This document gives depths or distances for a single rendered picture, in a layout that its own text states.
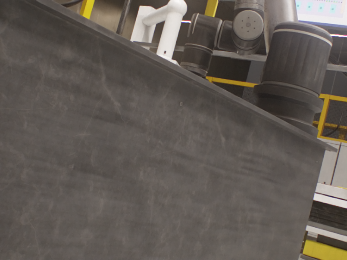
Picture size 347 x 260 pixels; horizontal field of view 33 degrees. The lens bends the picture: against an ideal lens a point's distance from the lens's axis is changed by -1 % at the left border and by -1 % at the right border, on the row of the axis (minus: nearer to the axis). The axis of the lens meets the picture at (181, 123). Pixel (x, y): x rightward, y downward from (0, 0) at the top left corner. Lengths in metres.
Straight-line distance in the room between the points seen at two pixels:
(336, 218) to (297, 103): 5.46
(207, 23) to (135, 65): 1.08
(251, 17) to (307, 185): 0.58
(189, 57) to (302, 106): 0.49
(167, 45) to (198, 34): 4.09
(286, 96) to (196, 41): 0.46
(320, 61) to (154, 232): 0.91
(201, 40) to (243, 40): 0.22
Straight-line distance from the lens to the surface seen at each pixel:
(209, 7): 3.35
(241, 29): 2.02
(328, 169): 11.88
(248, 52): 2.21
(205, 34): 2.19
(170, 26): 6.33
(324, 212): 7.38
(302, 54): 1.94
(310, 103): 1.92
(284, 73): 1.93
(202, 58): 2.18
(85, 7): 3.77
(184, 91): 1.29
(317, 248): 7.52
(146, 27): 7.30
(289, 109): 1.91
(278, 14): 2.27
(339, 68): 5.78
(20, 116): 0.97
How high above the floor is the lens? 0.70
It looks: 4 degrees up
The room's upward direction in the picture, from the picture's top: 15 degrees clockwise
